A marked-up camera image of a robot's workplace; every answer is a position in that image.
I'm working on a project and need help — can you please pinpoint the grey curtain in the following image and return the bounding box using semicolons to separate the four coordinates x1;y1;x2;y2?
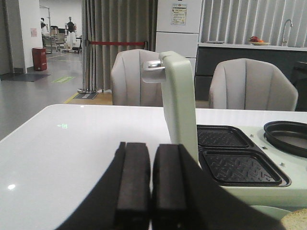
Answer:
80;0;158;92

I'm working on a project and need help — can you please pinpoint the fruit plate on counter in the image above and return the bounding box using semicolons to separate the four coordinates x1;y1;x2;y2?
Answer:
248;36;270;46

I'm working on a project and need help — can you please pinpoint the beige armchair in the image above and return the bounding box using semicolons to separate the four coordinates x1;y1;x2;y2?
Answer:
110;49;163;107
209;58;298;111

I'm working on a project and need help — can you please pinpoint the chrome faucet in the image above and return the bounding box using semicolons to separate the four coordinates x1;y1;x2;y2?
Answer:
281;19;293;46

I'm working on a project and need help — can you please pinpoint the mint green breakfast maker lid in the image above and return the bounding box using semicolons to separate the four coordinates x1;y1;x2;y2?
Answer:
142;51;199;162

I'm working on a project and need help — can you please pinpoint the mint green breakfast maker base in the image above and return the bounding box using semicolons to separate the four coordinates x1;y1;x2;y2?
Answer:
197;125;307;210

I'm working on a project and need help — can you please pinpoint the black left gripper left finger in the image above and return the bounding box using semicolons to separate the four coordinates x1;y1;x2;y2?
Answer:
58;142;151;230

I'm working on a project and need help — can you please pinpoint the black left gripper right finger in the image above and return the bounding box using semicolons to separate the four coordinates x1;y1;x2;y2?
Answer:
152;144;284;230

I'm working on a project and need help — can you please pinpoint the whole wheat bread slice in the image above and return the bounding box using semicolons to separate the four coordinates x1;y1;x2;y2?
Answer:
281;208;307;230

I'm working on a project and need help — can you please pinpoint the mint green round plate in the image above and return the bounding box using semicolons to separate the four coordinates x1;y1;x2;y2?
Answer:
250;205;291;220

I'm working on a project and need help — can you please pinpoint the white refrigerator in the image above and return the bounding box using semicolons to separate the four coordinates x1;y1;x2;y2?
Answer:
154;0;203;59

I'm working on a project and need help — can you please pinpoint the red trash bin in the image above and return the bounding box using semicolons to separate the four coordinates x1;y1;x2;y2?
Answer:
32;47;47;71

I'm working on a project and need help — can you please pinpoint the red barrier belt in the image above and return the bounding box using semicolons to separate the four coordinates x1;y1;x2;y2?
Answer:
89;41;147;46

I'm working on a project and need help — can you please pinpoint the dark kitchen counter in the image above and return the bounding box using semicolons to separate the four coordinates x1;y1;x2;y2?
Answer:
194;42;307;101

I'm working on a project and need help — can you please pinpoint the left beige armchair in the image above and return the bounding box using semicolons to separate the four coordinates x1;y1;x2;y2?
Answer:
110;49;163;107

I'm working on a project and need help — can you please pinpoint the right beige armchair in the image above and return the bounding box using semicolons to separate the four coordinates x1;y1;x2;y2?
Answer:
209;58;298;111

